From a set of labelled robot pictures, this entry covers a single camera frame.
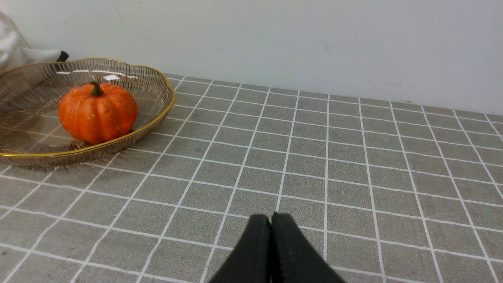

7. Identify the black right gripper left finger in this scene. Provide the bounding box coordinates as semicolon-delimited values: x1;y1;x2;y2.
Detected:
210;214;272;283

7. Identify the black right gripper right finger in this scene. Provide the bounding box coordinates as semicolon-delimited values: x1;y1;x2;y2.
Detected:
271;212;344;283

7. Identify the white cloth tote bag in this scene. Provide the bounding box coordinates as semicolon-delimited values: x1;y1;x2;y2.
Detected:
0;12;70;74

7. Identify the small orange pumpkin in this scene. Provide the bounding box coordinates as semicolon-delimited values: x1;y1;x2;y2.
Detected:
58;81;138;145

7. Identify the gold-rimmed glass wire bowl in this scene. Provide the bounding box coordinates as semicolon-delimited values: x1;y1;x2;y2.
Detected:
1;58;176;168

